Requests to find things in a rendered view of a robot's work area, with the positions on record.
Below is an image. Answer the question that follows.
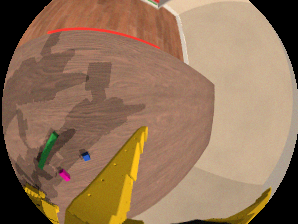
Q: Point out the green rod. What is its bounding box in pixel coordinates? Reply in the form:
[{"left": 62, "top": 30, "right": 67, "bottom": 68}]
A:
[{"left": 38, "top": 131, "right": 59, "bottom": 170}]

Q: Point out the small blue cube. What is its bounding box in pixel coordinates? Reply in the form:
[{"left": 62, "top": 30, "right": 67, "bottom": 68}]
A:
[{"left": 82, "top": 152, "right": 91, "bottom": 161}]

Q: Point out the magenta rod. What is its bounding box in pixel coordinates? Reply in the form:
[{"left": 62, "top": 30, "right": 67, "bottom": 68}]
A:
[{"left": 59, "top": 169, "right": 70, "bottom": 181}]

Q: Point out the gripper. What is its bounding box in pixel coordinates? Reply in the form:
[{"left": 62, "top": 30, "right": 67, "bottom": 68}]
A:
[{"left": 64, "top": 126, "right": 271, "bottom": 224}]

